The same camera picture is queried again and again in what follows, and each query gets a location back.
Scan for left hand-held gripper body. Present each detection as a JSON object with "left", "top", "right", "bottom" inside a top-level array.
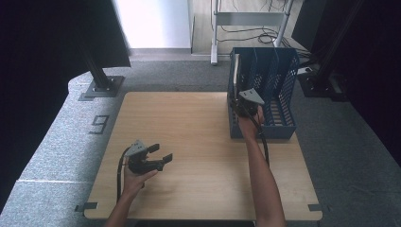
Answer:
[{"left": 125, "top": 139, "right": 166, "bottom": 175}]

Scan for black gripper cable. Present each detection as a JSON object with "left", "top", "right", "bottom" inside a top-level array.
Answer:
[
  {"left": 241, "top": 107, "right": 271, "bottom": 168},
  {"left": 115, "top": 146, "right": 131, "bottom": 203}
]

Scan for black metal stand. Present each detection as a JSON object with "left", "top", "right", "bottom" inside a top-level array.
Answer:
[
  {"left": 297, "top": 0, "right": 357, "bottom": 99},
  {"left": 78, "top": 44, "right": 126, "bottom": 102}
]

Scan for white power strip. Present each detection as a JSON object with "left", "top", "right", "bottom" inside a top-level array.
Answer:
[{"left": 297, "top": 65, "right": 314, "bottom": 76}]

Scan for blue mesh file rack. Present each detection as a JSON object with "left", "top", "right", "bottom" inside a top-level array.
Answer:
[{"left": 226, "top": 46, "right": 301, "bottom": 140}]

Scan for white metal stand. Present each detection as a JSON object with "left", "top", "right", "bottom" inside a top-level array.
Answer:
[{"left": 210, "top": 0, "right": 296, "bottom": 66}]

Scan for person's right hand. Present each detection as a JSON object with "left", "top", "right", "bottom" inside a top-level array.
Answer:
[{"left": 237, "top": 105, "right": 266, "bottom": 141}]

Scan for black floor cables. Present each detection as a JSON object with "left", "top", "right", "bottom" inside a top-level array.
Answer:
[{"left": 217, "top": 0, "right": 311, "bottom": 60}]

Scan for person's left hand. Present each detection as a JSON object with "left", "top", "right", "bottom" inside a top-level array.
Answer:
[{"left": 121, "top": 164, "right": 159, "bottom": 200}]

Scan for dark curtain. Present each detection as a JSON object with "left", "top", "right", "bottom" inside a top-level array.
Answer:
[
  {"left": 0, "top": 0, "right": 131, "bottom": 216},
  {"left": 291, "top": 0, "right": 401, "bottom": 166}
]

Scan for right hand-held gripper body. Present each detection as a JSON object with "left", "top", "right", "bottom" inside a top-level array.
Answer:
[{"left": 231, "top": 88, "right": 266, "bottom": 119}]

